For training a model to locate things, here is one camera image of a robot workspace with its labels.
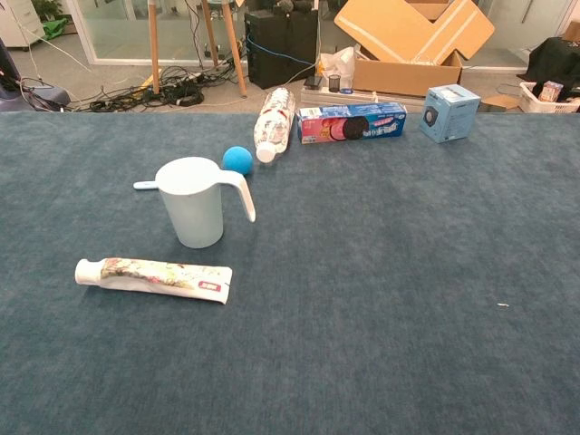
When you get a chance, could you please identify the pale blue cup with handle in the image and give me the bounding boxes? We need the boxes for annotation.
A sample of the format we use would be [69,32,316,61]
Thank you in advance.
[154,156,257,249]

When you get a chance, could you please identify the floral white toothpaste tube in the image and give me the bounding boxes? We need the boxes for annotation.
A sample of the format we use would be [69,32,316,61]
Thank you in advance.
[74,256,234,305]

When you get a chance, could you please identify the blue foam ball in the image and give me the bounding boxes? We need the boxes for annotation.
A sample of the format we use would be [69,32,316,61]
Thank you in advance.
[221,145,255,176]

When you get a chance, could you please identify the blue felt table cover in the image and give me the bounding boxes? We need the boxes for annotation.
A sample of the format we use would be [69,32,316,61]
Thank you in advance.
[0,111,580,435]

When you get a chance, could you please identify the clear plastic water bottle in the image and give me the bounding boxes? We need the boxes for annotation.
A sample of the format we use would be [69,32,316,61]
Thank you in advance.
[253,87,292,163]

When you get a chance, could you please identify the blue pink cookie box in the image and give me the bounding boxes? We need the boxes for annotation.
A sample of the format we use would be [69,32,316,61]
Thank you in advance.
[295,101,408,145]

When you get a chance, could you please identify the long aluminium profile stack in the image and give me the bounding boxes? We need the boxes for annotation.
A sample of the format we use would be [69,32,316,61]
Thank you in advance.
[300,86,421,113]

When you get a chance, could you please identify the white plastic bag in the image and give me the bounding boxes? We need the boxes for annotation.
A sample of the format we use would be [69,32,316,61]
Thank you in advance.
[319,44,357,90]

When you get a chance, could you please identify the black computer tower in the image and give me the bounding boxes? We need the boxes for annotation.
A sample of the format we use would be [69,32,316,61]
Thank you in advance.
[244,8,320,91]

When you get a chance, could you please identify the wooden furniture leg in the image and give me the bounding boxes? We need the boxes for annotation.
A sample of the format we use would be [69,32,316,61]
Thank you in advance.
[220,0,248,99]
[200,0,220,68]
[148,0,162,95]

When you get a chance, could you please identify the open brown cardboard box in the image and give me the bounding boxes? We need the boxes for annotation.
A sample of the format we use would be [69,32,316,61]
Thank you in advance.
[352,49,464,98]

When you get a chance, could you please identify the light blue cube box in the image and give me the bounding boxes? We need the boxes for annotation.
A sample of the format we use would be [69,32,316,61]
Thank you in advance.
[418,83,482,144]

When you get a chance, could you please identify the flattened brown cardboard sheet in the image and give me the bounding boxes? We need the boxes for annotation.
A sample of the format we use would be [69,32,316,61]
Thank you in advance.
[333,0,496,64]

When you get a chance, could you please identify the small cardboard piece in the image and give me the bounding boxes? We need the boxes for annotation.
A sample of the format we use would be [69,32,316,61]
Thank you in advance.
[480,93,522,113]

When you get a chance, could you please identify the white plastic basket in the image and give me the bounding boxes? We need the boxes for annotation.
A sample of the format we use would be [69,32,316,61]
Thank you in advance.
[518,81,580,114]

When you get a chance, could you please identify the dark blue machine base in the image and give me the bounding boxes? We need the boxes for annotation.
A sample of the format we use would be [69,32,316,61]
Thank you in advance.
[0,38,72,112]

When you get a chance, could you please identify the colourful snack box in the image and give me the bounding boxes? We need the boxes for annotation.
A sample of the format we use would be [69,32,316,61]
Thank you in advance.
[538,80,566,103]

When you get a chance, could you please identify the green bag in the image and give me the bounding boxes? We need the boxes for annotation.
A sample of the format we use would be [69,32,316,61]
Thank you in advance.
[43,17,69,41]

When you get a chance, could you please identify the black cloth covered object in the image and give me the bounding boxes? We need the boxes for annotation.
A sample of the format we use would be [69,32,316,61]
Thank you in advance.
[528,36,580,92]

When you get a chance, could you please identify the white cabinet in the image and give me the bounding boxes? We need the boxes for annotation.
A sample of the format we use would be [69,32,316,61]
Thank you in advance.
[0,0,46,49]

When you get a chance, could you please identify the blue network cable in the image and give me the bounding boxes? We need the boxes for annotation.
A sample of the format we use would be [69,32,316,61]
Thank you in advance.
[246,35,318,65]

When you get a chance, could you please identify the tangled black cable bundle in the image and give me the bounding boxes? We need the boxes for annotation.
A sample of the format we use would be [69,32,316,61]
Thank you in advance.
[74,65,248,113]

